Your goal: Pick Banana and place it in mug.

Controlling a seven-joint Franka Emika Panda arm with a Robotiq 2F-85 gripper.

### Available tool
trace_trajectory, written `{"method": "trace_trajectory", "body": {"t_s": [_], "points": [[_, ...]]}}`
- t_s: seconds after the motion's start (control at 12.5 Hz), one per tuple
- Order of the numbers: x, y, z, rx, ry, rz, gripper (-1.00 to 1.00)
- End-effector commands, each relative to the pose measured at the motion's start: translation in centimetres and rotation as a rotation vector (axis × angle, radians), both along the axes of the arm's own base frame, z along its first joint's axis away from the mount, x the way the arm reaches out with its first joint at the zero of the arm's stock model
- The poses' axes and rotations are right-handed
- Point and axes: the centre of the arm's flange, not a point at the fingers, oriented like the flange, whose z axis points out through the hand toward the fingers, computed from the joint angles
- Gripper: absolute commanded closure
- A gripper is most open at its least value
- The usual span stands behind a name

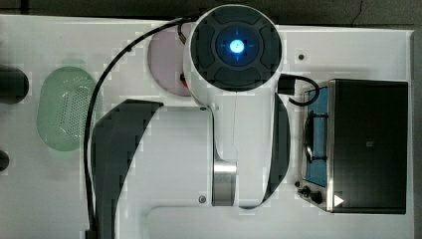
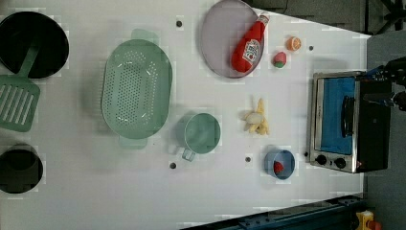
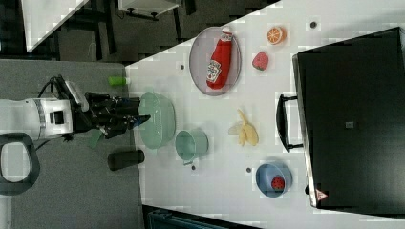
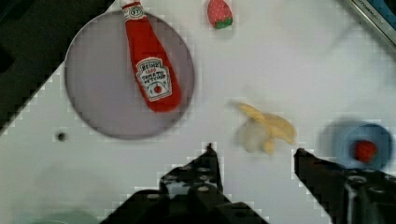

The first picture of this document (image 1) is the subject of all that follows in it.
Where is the small black cylinder post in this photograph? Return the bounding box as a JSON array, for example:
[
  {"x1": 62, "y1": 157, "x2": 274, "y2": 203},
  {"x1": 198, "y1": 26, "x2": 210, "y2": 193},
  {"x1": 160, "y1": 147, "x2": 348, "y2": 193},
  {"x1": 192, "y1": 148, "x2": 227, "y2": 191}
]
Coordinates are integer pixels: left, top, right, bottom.
[{"x1": 0, "y1": 150, "x2": 10, "y2": 171}]

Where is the green perforated strainer basket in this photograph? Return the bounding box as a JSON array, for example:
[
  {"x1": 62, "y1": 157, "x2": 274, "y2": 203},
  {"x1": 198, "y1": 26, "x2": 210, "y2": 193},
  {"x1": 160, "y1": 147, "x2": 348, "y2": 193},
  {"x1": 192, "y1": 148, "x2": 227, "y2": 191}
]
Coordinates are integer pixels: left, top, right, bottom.
[{"x1": 37, "y1": 66, "x2": 96, "y2": 151}]

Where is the black toaster oven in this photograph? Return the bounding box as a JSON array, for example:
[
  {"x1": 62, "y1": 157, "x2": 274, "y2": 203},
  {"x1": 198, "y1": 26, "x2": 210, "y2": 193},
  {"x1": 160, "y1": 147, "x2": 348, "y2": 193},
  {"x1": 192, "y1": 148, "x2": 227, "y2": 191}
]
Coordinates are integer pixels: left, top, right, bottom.
[{"x1": 297, "y1": 79, "x2": 408, "y2": 214}]

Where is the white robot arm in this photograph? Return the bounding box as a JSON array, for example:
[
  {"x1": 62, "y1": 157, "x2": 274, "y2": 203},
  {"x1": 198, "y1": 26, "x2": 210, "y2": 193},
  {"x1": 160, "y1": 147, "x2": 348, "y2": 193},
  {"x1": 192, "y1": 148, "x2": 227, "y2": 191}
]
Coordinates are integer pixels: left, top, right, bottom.
[{"x1": 87, "y1": 4, "x2": 290, "y2": 239}]

